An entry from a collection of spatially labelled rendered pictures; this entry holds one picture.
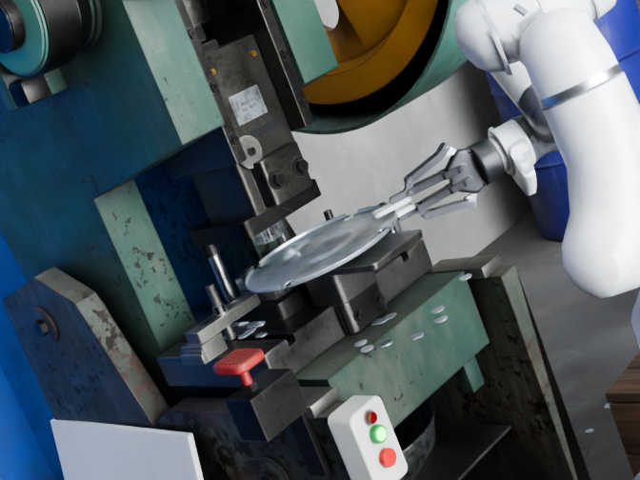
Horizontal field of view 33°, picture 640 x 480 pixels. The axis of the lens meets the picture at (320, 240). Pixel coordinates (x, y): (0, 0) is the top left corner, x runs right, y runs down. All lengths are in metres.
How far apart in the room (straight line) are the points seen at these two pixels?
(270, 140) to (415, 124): 2.22
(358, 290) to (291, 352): 0.17
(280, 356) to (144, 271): 0.36
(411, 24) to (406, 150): 2.02
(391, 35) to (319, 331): 0.58
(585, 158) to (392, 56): 0.75
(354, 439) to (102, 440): 0.70
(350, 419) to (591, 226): 0.47
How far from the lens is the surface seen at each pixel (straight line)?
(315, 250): 1.85
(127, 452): 2.09
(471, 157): 1.89
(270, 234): 1.92
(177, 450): 1.94
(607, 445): 2.61
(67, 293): 2.04
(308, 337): 1.80
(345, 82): 2.14
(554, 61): 1.36
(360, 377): 1.76
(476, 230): 4.26
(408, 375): 1.84
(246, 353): 1.59
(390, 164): 3.92
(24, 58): 1.72
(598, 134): 1.36
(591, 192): 1.37
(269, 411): 1.60
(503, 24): 1.43
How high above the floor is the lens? 1.24
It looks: 13 degrees down
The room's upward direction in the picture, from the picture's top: 22 degrees counter-clockwise
